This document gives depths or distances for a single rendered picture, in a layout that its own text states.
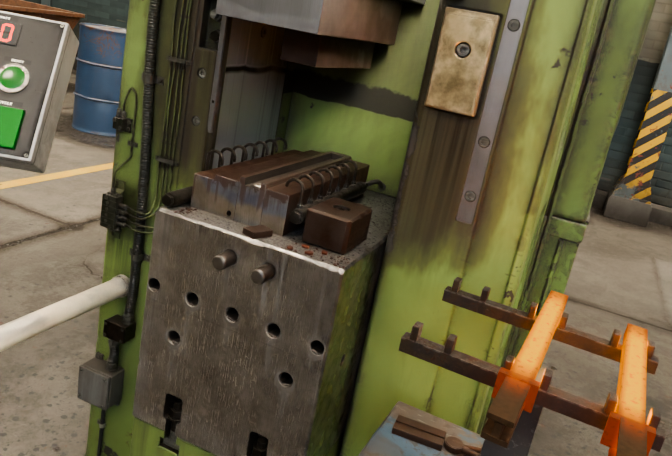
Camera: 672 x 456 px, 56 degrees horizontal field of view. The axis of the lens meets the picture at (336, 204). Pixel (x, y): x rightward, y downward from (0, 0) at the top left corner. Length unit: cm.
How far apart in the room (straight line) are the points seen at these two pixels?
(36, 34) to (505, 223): 93
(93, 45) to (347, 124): 435
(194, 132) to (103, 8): 799
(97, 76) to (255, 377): 476
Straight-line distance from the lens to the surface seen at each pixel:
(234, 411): 126
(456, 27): 113
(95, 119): 583
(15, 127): 128
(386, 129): 155
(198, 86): 137
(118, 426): 177
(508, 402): 72
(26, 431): 217
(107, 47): 573
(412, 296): 124
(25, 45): 135
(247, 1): 115
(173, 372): 130
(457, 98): 113
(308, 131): 162
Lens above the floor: 130
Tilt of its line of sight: 16 degrees down
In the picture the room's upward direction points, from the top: 11 degrees clockwise
